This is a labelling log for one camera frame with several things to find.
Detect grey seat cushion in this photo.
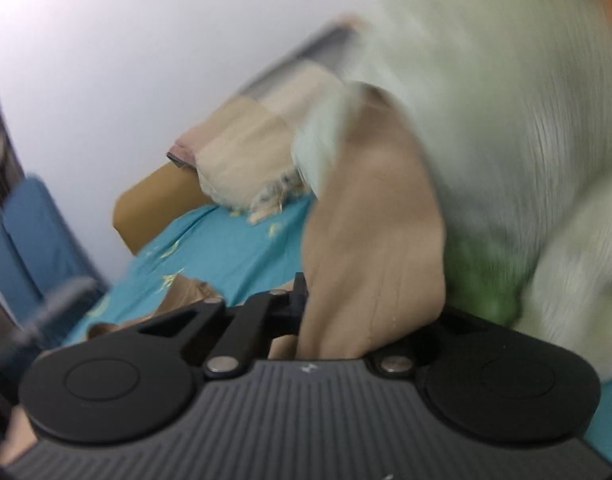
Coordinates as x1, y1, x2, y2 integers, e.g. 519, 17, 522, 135
16, 277, 99, 341

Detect checked beige pillow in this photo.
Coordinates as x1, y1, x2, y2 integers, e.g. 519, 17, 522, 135
167, 12, 371, 226

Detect mustard headboard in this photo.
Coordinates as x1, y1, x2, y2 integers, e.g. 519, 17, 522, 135
112, 162, 219, 257

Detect tan clothes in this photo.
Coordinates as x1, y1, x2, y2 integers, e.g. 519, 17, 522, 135
0, 82, 447, 466

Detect green fleece printed blanket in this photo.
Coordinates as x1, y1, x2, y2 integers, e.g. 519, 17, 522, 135
291, 0, 612, 386

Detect blue covered chair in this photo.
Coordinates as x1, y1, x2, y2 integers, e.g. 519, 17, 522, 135
0, 174, 109, 346

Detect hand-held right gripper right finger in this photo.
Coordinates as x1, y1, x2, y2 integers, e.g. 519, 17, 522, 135
364, 305, 486, 377

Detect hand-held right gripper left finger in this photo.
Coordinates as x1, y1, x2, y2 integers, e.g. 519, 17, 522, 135
136, 272, 309, 376

